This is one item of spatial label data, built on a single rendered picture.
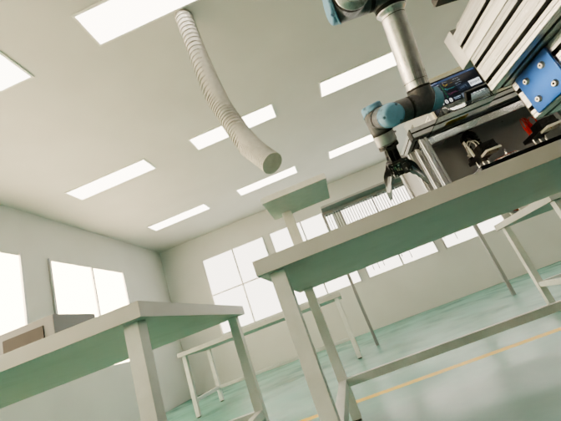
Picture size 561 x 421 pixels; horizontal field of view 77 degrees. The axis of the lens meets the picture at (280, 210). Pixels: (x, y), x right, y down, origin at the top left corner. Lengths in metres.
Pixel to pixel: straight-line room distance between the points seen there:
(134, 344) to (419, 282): 7.06
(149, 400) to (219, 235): 7.39
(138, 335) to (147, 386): 0.15
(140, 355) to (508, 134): 1.73
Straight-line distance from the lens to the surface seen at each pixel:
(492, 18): 0.86
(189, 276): 8.59
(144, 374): 1.20
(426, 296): 7.90
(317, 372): 1.13
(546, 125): 1.74
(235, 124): 2.65
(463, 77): 1.86
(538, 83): 0.86
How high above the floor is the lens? 0.50
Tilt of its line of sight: 19 degrees up
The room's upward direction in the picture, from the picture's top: 21 degrees counter-clockwise
